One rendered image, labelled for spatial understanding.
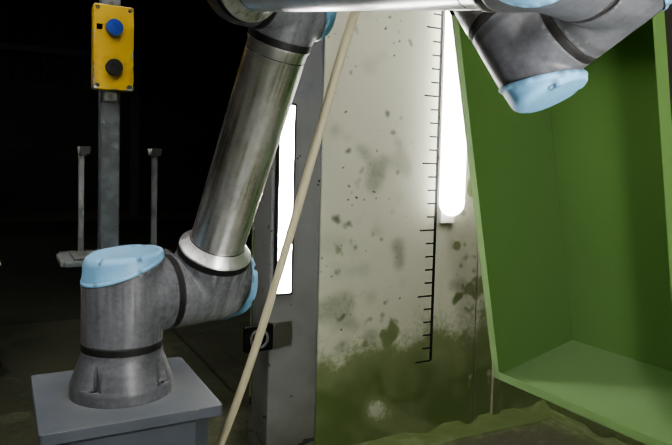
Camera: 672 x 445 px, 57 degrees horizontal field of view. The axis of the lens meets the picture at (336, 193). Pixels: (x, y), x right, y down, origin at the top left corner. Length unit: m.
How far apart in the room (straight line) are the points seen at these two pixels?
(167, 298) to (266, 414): 1.05
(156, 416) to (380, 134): 1.36
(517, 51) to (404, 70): 1.57
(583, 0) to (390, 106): 1.66
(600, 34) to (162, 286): 0.87
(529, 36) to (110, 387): 0.91
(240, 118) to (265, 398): 1.27
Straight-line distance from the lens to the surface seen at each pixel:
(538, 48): 0.74
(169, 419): 1.20
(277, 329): 2.12
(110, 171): 2.11
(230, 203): 1.19
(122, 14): 2.10
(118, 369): 1.23
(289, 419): 2.25
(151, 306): 1.22
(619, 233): 1.97
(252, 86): 1.11
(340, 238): 2.16
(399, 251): 2.30
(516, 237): 1.95
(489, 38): 0.77
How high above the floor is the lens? 1.09
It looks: 3 degrees down
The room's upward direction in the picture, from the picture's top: 2 degrees clockwise
